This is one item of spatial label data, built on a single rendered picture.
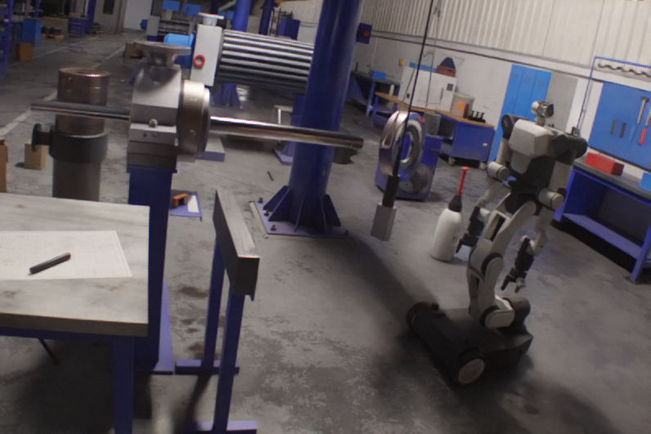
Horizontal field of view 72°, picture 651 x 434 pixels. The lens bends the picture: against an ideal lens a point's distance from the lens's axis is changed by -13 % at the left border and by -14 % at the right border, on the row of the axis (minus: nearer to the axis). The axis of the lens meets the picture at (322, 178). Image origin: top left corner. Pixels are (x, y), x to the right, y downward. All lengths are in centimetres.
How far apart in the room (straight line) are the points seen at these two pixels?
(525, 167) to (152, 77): 181
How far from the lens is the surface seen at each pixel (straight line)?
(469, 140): 828
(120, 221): 176
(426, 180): 292
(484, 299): 288
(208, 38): 575
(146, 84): 217
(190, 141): 221
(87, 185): 380
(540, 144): 260
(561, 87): 714
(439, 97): 918
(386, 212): 183
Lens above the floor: 156
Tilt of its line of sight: 16 degrees down
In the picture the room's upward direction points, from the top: 11 degrees clockwise
